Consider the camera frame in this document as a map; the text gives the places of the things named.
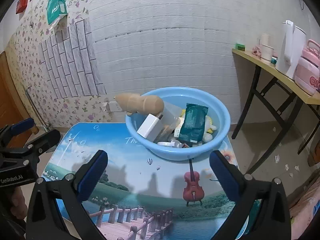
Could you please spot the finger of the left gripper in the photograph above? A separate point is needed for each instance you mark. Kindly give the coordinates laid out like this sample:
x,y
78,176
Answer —
x,y
22,126
44,142

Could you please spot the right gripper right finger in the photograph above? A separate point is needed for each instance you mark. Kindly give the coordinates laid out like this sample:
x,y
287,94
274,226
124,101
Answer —
x,y
261,210

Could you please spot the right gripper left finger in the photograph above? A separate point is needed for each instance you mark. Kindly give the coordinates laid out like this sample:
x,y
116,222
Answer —
x,y
44,219

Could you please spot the yellow white plush toy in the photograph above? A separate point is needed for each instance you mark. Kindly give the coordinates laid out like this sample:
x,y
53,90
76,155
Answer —
x,y
209,128

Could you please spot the white charger block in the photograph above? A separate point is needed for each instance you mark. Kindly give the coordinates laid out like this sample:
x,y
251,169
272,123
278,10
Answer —
x,y
150,128

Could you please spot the dark teal snack packet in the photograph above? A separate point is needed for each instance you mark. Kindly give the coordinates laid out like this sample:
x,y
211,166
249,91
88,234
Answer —
x,y
193,126

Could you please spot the white plastic hook hanger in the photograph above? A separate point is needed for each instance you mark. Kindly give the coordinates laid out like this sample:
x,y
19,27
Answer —
x,y
173,143

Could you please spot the person left hand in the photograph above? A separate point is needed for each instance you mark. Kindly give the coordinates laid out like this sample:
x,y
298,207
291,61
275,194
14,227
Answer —
x,y
17,201

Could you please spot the teal hanging package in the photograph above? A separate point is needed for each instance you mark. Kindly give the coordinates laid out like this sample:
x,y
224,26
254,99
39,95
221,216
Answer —
x,y
56,10

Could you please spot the wooden side table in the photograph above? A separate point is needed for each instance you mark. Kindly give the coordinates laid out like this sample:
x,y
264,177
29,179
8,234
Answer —
x,y
269,99

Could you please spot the pink lunch jar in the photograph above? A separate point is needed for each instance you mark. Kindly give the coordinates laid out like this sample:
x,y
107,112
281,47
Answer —
x,y
307,71

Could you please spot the white paper cup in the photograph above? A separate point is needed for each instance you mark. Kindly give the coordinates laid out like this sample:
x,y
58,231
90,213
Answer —
x,y
266,52

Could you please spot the pink small object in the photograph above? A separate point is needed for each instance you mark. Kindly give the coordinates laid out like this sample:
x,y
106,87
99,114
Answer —
x,y
256,51

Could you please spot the green small box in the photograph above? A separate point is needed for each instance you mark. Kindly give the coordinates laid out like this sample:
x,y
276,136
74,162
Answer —
x,y
239,46

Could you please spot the white electric kettle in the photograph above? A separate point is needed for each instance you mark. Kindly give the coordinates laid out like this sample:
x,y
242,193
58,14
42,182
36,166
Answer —
x,y
293,41

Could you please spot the white wall socket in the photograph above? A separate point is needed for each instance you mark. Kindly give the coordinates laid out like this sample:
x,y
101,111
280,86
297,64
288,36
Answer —
x,y
112,106

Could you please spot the red wall item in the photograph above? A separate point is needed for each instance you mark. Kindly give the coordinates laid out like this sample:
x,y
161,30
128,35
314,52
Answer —
x,y
21,6

